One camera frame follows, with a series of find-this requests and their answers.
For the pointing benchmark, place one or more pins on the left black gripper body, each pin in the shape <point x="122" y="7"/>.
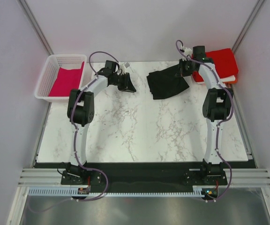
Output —
<point x="122" y="81"/>

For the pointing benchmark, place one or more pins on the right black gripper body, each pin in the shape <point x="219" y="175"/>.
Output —
<point x="186" y="69"/>

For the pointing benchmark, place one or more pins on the black t shirt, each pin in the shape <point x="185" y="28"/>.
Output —
<point x="164" y="84"/>

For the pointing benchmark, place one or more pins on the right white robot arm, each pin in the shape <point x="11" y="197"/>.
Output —
<point x="217" y="109"/>

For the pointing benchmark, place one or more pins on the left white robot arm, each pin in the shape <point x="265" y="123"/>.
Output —
<point x="81" y="111"/>

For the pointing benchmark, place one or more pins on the red folded t shirt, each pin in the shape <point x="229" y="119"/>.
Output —
<point x="224" y="61"/>

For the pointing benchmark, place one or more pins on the orange folded t shirt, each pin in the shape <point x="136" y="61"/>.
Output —
<point x="231" y="82"/>

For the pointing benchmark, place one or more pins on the pink t shirt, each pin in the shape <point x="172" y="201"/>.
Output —
<point x="67" y="79"/>

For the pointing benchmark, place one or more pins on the white plastic basket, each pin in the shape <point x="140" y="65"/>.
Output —
<point x="50" y="71"/>

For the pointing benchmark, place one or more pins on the right aluminium corner post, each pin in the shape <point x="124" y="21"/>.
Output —
<point x="248" y="24"/>

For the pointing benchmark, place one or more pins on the aluminium corner post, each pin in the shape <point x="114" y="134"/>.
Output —
<point x="35" y="25"/>
<point x="248" y="24"/>

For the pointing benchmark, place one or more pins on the right aluminium side rail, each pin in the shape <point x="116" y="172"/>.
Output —
<point x="237" y="146"/>

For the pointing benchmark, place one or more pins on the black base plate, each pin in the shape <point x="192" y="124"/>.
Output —
<point x="160" y="173"/>

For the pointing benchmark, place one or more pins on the white slotted cable duct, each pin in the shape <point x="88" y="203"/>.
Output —
<point x="84" y="192"/>

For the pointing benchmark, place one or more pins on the left aluminium corner post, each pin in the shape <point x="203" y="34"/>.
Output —
<point x="35" y="25"/>

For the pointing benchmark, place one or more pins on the aluminium front frame rail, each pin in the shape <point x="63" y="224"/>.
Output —
<point x="39" y="177"/>

